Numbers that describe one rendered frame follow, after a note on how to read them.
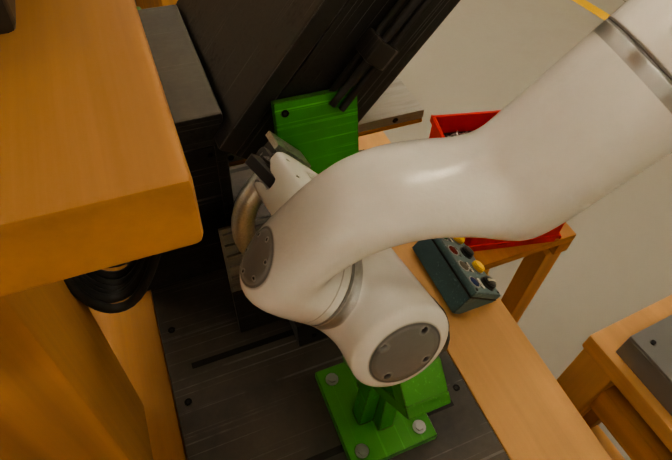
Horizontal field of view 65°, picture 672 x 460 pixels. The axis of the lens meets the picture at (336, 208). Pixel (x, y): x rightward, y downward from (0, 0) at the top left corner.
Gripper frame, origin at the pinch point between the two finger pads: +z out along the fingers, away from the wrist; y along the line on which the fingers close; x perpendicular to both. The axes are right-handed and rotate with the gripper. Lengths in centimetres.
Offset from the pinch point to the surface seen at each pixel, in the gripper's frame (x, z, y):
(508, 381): 6, -15, -47
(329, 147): -4.7, 5.4, -7.5
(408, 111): -15.8, 17.6, -23.3
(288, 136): -2.7, 5.3, -1.5
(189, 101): 2.3, 14.0, 8.6
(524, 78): -78, 170, -189
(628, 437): 3, -22, -79
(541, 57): -97, 184, -202
